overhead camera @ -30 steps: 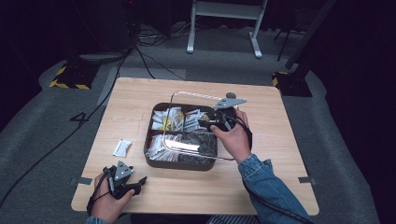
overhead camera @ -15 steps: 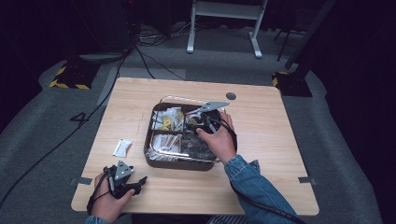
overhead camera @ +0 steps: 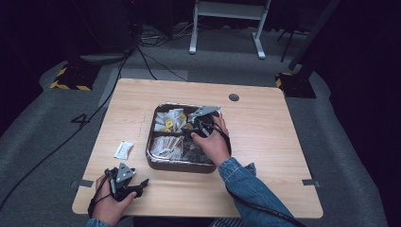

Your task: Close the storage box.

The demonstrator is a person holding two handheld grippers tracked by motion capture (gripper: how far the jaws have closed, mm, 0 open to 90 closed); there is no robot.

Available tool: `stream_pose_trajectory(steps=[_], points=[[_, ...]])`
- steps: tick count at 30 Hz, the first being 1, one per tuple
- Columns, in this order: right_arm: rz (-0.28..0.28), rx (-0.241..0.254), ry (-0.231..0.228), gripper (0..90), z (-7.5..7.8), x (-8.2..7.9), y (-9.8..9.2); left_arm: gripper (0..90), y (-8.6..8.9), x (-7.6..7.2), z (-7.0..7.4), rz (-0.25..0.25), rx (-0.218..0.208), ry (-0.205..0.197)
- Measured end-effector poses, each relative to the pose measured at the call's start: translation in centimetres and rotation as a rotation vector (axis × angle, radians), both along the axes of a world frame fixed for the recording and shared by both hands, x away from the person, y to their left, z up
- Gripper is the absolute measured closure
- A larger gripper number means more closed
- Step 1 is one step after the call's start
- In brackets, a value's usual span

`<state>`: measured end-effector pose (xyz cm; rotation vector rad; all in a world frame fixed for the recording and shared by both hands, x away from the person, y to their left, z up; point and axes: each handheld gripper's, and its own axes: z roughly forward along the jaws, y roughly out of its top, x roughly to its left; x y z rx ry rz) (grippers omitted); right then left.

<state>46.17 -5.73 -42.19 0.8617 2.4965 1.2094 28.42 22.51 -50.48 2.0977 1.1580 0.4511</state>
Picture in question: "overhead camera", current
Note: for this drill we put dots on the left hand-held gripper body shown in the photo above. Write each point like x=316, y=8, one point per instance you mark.
x=124, y=175

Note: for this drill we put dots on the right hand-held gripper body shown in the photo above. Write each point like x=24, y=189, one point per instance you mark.
x=205, y=118

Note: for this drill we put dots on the white sachet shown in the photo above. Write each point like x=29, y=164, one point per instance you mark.
x=124, y=150

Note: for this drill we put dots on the divided metal tray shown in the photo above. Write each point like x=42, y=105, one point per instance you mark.
x=151, y=159

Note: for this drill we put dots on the person's right hand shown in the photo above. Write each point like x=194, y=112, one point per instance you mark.
x=212, y=145

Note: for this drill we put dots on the person's left hand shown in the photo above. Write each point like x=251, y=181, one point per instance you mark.
x=108, y=206

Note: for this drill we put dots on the pile of dark packets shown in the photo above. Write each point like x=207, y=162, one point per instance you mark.
x=197, y=154

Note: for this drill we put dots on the pile of white brown sticks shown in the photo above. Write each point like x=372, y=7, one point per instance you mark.
x=165, y=146

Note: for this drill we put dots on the round grey table grommet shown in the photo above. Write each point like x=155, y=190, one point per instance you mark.
x=233, y=97

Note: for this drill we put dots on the grey tape strip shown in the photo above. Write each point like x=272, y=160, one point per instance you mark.
x=83, y=183
x=310, y=182

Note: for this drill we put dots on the person's striped clothing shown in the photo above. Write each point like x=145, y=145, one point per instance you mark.
x=227, y=222

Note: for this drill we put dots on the black yellow striped base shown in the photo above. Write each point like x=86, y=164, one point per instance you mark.
x=74, y=78
x=294, y=86

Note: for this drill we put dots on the white metal stand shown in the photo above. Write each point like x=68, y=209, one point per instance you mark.
x=227, y=11

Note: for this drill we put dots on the black tripod leg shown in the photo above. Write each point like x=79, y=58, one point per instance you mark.
x=288, y=44

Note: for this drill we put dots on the black slanted pole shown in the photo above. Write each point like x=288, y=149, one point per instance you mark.
x=315, y=31

